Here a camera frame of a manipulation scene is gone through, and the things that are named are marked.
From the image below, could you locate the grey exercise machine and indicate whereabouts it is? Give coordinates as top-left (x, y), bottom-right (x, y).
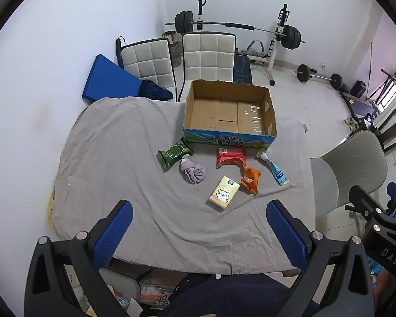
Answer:
top-left (246, 40), bottom-right (268, 57)

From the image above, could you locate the wooden stool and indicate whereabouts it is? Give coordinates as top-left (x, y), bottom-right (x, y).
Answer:
top-left (162, 30), bottom-right (183, 67)

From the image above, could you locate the brown wooden chair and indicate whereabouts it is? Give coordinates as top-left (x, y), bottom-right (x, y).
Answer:
top-left (371, 107), bottom-right (396, 154)

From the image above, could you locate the grey plastic chair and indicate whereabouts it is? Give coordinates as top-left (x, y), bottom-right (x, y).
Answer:
top-left (310, 129), bottom-right (388, 220)

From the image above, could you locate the green wet wipes packet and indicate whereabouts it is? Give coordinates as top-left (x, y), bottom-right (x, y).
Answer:
top-left (157, 138), bottom-right (195, 173)

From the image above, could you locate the short barbell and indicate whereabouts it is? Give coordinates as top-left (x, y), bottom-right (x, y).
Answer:
top-left (294, 64), bottom-right (343, 90)

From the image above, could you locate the black and blue weight bench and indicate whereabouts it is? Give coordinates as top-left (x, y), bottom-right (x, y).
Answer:
top-left (233, 53), bottom-right (253, 85)

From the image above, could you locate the blue and white tube packet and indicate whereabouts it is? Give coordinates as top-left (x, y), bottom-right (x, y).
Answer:
top-left (256, 150), bottom-right (290, 186)

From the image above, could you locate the long barbell with black plates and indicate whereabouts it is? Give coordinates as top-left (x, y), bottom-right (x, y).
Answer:
top-left (165, 11), bottom-right (307, 50)

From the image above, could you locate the cardboard box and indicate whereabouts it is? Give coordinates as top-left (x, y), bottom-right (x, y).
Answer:
top-left (182, 80), bottom-right (278, 148)

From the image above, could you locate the folded black and blue frame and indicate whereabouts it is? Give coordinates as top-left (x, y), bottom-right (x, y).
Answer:
top-left (115, 36), bottom-right (126, 68)

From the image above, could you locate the blue foam mat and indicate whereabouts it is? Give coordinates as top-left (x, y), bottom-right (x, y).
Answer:
top-left (82, 54), bottom-right (142, 101)

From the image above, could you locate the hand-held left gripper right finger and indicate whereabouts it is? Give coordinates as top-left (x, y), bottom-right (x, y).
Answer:
top-left (266, 200), bottom-right (375, 317)

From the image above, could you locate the yellow tissue pack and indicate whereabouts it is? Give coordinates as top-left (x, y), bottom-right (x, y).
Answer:
top-left (208, 176), bottom-right (241, 209)

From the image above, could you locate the purple sock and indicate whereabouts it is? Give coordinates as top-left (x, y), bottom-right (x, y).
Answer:
top-left (180, 155), bottom-right (206, 185)

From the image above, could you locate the pink patterned cloth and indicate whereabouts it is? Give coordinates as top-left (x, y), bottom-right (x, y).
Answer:
top-left (141, 279), bottom-right (173, 306)

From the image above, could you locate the dark blue garment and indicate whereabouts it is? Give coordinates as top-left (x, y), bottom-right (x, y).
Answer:
top-left (139, 80), bottom-right (174, 100)

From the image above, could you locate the white quilted chair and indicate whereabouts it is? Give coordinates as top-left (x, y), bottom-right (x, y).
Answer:
top-left (176, 32), bottom-right (237, 103)
top-left (120, 38), bottom-right (177, 101)

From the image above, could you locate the thin black stand pole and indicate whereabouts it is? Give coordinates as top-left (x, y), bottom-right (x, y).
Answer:
top-left (366, 41), bottom-right (374, 100)

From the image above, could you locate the red snack packet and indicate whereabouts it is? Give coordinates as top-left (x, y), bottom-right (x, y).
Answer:
top-left (216, 147), bottom-right (247, 170)

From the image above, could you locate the grey table cloth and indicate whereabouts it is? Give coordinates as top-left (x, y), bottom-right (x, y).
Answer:
top-left (51, 96), bottom-right (312, 274)

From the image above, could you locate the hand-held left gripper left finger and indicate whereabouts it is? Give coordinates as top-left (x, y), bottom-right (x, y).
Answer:
top-left (24, 200), bottom-right (134, 317)

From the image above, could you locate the orange snack packet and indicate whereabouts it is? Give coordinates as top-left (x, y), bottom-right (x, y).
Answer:
top-left (240, 166), bottom-right (262, 195)

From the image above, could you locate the yellow underlay cloth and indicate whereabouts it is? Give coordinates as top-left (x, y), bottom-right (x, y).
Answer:
top-left (46, 185), bottom-right (70, 236)

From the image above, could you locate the dark treadmill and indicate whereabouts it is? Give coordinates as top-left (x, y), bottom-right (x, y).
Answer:
top-left (339, 89), bottom-right (380, 120)

